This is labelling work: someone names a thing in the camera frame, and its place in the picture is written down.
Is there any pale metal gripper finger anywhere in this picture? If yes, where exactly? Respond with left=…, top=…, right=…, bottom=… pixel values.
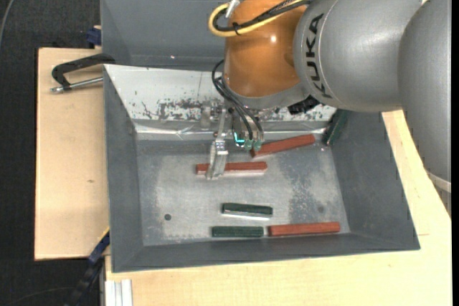
left=204, top=140, right=221, bottom=181
left=214, top=141, right=230, bottom=180

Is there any red-brown flat block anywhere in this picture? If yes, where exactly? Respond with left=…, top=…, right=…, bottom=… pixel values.
left=195, top=161, right=269, bottom=177
left=266, top=221, right=341, bottom=237
left=249, top=133, right=317, bottom=158

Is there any grey metal bin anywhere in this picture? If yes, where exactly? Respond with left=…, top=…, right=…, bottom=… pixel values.
left=99, top=0, right=421, bottom=273

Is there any dark green flat block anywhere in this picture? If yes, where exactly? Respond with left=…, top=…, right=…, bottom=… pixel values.
left=321, top=108, right=350, bottom=148
left=210, top=225, right=265, bottom=239
left=220, top=202, right=274, bottom=219

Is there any pale wood flat board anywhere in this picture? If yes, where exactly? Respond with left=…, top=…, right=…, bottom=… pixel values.
left=34, top=47, right=110, bottom=261

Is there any black cylinder on white bracket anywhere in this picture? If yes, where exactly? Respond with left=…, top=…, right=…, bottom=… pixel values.
left=286, top=97, right=321, bottom=116

